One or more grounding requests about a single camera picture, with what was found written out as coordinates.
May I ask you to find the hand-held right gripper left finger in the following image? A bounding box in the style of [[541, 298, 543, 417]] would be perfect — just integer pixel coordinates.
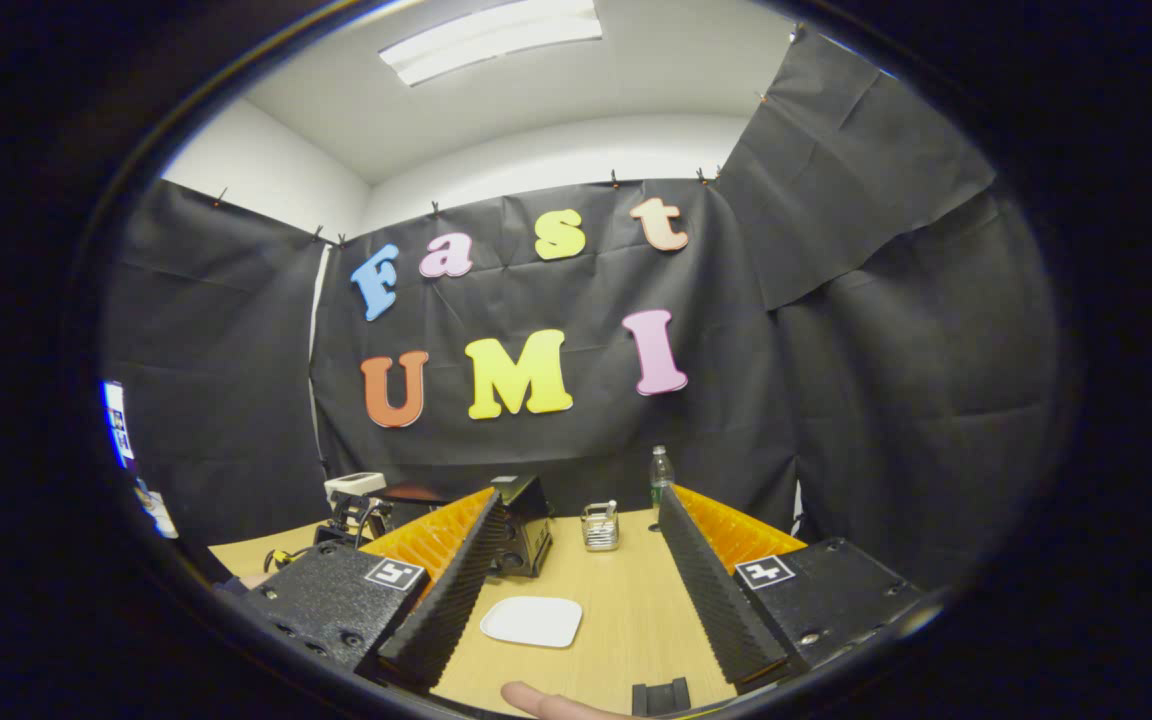
[[244, 489, 511, 693]]

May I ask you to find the white printed panel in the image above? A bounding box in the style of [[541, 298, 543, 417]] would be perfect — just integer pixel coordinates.
[[101, 380, 180, 541]]

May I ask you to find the white toaster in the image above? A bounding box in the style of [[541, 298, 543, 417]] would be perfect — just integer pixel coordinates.
[[324, 472, 388, 500]]

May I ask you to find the long ceiling light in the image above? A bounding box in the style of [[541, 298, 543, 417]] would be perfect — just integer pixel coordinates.
[[379, 0, 604, 88]]

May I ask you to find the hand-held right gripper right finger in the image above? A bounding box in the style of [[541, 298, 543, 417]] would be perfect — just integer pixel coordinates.
[[656, 486, 929, 693]]

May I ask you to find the black electric oven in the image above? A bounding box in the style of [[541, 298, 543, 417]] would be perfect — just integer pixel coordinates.
[[376, 475, 554, 579]]

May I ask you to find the black backdrop cloth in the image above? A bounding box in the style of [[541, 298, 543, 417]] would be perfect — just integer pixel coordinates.
[[96, 30, 1067, 591]]

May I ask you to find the white square plate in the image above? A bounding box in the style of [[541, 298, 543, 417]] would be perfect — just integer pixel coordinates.
[[479, 596, 584, 649]]

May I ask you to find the metal mesh holder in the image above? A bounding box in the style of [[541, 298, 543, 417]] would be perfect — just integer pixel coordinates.
[[581, 500, 621, 553]]

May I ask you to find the clear plastic water bottle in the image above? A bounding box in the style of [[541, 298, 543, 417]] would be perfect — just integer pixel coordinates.
[[648, 446, 677, 526]]

